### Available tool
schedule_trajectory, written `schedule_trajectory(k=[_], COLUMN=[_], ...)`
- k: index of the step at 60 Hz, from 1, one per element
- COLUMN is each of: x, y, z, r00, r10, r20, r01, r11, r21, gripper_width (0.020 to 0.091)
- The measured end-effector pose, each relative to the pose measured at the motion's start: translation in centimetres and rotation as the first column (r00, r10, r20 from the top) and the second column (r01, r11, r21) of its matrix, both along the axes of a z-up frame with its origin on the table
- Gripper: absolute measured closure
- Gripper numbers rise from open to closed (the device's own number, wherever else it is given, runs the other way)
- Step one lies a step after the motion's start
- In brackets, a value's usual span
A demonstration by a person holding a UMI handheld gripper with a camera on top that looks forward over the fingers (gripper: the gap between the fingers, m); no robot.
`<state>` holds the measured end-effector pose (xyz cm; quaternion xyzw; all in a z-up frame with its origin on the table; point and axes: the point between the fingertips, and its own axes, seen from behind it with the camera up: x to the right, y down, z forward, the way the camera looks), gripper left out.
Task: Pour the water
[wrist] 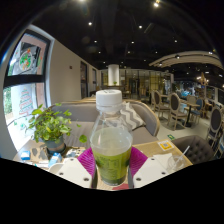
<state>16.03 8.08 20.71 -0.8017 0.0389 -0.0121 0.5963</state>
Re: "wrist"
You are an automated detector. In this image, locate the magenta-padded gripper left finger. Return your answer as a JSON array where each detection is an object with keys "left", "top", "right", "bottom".
[{"left": 54, "top": 146, "right": 97, "bottom": 189}]

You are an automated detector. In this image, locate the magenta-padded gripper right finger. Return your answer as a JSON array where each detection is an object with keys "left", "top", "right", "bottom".
[{"left": 128, "top": 145, "right": 170, "bottom": 189}]

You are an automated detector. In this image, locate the clear green-labelled drink bottle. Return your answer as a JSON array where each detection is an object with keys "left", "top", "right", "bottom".
[{"left": 89, "top": 89, "right": 134, "bottom": 187}]

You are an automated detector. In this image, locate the small blue white carton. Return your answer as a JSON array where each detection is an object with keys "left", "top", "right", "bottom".
[{"left": 47, "top": 152, "right": 63, "bottom": 169}]

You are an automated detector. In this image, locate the yellow and white card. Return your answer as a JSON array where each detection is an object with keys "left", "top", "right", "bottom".
[{"left": 157, "top": 139, "right": 175, "bottom": 152}]

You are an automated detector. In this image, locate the dark grey tufted armchair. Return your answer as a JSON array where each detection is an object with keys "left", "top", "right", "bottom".
[{"left": 171, "top": 134, "right": 216, "bottom": 165}]

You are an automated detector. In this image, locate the blue and white box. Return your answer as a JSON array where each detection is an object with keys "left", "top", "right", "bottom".
[{"left": 19, "top": 150, "right": 32, "bottom": 162}]

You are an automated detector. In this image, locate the green potted plant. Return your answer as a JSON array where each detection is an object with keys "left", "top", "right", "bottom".
[{"left": 13, "top": 103, "right": 88, "bottom": 155}]

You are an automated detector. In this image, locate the grey white chevron pillow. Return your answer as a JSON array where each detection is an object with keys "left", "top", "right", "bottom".
[{"left": 119, "top": 101, "right": 147, "bottom": 131}]

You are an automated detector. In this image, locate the grey curved sofa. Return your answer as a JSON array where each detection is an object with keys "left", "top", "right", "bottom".
[{"left": 49, "top": 98, "right": 161, "bottom": 148}]

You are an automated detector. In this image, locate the group of dining chairs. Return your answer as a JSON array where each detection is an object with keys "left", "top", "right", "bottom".
[{"left": 149, "top": 88, "right": 224, "bottom": 158}]

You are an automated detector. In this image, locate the window with festive decorations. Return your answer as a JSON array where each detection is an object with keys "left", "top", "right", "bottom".
[{"left": 2, "top": 29, "right": 51, "bottom": 141}]

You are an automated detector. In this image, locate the white round column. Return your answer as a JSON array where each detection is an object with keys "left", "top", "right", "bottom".
[{"left": 107, "top": 63, "right": 120, "bottom": 87}]

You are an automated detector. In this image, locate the group of ceiling lights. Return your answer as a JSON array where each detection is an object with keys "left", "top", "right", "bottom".
[{"left": 76, "top": 0, "right": 214, "bottom": 64}]

